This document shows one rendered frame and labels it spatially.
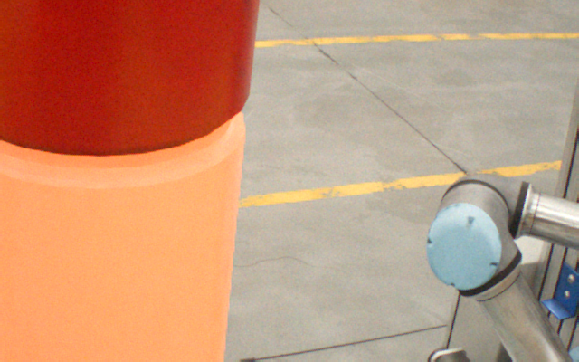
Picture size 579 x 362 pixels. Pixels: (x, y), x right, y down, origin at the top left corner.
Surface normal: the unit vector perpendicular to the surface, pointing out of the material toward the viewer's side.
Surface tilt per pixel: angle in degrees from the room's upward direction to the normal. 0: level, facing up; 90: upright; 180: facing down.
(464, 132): 0
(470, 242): 84
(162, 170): 90
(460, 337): 90
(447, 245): 84
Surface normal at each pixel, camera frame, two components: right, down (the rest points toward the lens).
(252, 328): 0.11, -0.89
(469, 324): -0.91, 0.09
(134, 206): 0.36, 0.44
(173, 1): 0.58, 0.41
